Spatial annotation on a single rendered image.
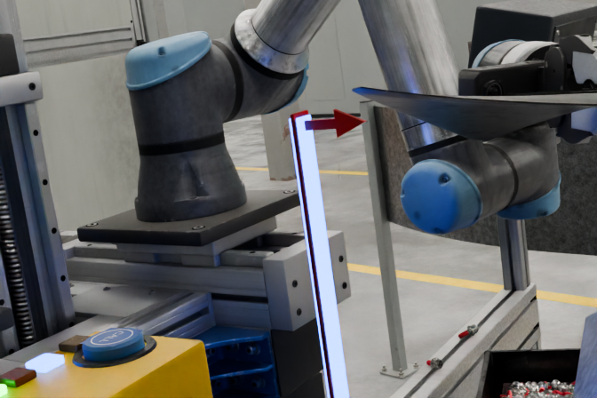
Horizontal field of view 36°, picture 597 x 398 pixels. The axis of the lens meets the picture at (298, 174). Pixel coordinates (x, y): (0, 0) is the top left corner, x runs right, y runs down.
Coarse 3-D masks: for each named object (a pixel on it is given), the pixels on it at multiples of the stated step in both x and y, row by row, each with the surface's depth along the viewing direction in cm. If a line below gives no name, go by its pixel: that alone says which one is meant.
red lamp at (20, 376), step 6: (6, 372) 58; (12, 372) 58; (18, 372) 57; (24, 372) 57; (30, 372) 57; (0, 378) 57; (6, 378) 57; (12, 378) 57; (18, 378) 57; (24, 378) 57; (30, 378) 57; (6, 384) 57; (12, 384) 56; (18, 384) 57
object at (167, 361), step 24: (144, 336) 62; (72, 360) 60; (120, 360) 58; (144, 360) 58; (168, 360) 58; (192, 360) 60; (24, 384) 57; (48, 384) 56; (72, 384) 56; (96, 384) 55; (120, 384) 55; (144, 384) 56; (168, 384) 58; (192, 384) 60
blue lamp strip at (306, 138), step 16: (304, 128) 79; (304, 144) 79; (304, 160) 78; (304, 176) 79; (320, 192) 81; (320, 208) 80; (320, 224) 80; (320, 240) 80; (320, 256) 80; (320, 272) 80; (320, 288) 80; (336, 304) 82; (336, 320) 82; (336, 336) 82; (336, 352) 82; (336, 368) 82; (336, 384) 82
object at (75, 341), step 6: (78, 336) 63; (84, 336) 63; (90, 336) 63; (66, 342) 62; (72, 342) 62; (78, 342) 62; (60, 348) 62; (66, 348) 62; (72, 348) 62; (78, 348) 61
